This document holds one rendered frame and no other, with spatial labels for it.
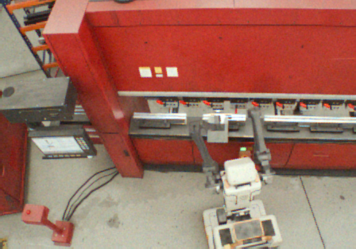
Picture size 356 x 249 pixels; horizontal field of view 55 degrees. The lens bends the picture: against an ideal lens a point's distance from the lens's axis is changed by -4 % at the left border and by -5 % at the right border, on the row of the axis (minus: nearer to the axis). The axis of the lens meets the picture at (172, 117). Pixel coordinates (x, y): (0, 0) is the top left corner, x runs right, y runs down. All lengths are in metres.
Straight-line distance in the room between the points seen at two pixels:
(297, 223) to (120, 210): 1.92
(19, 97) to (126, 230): 2.02
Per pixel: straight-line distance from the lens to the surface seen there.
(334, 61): 2.72
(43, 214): 3.47
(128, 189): 4.13
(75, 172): 4.42
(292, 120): 3.35
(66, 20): 2.41
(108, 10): 2.36
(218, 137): 3.15
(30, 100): 2.55
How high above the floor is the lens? 3.75
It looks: 57 degrees down
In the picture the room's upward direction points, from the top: 11 degrees counter-clockwise
